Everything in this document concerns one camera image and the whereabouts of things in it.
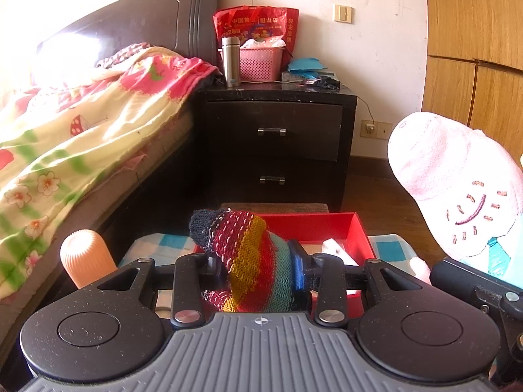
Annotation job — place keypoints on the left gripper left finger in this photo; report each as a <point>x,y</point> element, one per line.
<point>193,274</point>

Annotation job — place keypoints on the multicolour knitted sock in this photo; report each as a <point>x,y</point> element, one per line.
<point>258,263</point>

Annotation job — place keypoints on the dark wooden nightstand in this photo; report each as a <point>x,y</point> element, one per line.
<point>274,143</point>

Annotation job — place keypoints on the red cardboard box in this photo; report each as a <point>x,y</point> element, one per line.
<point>318,227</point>

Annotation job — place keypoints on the pink pig plush toy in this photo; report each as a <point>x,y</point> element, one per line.
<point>468,189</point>

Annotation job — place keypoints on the pink plastic basket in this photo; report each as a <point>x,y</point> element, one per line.
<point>260,64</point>

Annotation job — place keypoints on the white sponge block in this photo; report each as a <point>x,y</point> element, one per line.
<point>333,248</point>

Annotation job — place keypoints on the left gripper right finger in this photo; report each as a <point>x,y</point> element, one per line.
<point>324,274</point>

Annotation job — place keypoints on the floral bed blanket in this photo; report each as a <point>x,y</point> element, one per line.
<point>61,138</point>

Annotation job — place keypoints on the blue paper on nightstand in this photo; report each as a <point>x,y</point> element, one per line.
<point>310,72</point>

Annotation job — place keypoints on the dark wooden headboard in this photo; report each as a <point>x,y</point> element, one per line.
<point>183,26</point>

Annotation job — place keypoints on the peach ribbed tall bottle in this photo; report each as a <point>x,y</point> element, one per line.
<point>86,258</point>

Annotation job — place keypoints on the wooden wardrobe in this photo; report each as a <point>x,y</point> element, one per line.
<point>474,66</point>

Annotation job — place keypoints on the wall light switch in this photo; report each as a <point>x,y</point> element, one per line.
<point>343,14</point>

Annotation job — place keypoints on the wall power socket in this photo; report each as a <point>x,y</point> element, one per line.
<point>376,130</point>

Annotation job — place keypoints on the red plastic bag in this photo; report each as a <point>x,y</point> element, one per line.
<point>259,22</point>

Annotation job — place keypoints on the steel thermos flask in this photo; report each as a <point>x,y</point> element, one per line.
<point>231,60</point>

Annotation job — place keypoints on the blue white checkered tablecloth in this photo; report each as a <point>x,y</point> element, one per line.
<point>165,249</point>

